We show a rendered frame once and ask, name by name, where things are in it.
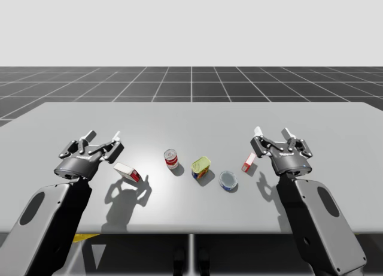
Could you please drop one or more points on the green and blue rectangular can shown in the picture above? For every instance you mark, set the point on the green and blue rectangular can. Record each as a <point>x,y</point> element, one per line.
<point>200,167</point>

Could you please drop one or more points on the red and white can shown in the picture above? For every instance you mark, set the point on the red and white can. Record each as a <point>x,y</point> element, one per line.
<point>171,158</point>

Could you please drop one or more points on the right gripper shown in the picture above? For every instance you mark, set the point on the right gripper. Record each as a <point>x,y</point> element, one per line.
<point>291,163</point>

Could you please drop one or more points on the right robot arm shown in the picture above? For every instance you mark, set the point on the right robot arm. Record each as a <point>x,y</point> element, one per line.
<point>321,225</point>

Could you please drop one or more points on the red and white carton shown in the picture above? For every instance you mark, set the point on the red and white carton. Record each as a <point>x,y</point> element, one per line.
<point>128,171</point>

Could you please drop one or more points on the blue flat can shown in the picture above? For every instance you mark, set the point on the blue flat can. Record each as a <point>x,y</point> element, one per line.
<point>228,180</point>

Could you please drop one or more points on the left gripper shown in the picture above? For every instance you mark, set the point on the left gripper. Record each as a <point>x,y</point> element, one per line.
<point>78,165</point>

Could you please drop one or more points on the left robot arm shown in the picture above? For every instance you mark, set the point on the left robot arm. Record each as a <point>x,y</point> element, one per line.
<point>42,222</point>

